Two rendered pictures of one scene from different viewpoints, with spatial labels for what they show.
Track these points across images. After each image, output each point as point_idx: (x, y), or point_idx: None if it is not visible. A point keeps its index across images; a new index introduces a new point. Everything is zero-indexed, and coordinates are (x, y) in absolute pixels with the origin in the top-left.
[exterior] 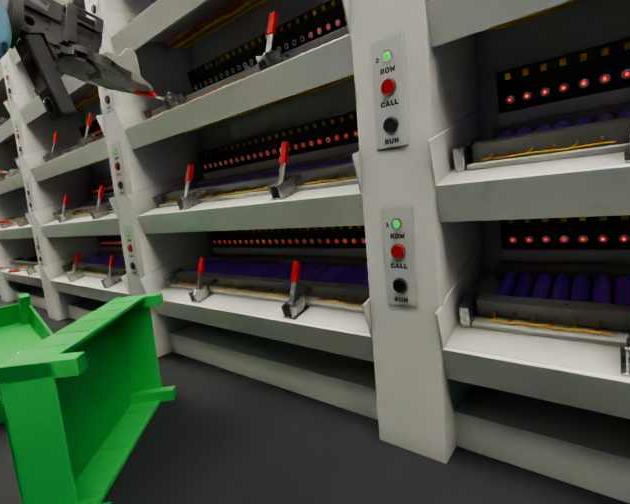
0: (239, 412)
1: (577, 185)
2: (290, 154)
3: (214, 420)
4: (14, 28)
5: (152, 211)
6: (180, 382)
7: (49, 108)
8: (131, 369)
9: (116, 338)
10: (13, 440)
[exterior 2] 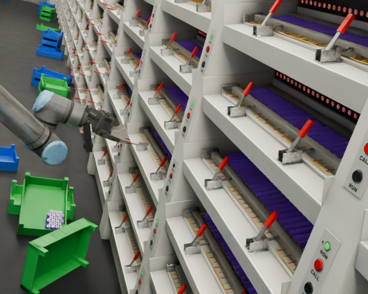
0: (97, 291)
1: None
2: None
3: (87, 287)
4: (80, 125)
5: (124, 176)
6: (95, 261)
7: (84, 147)
8: (77, 246)
9: (75, 234)
10: (25, 261)
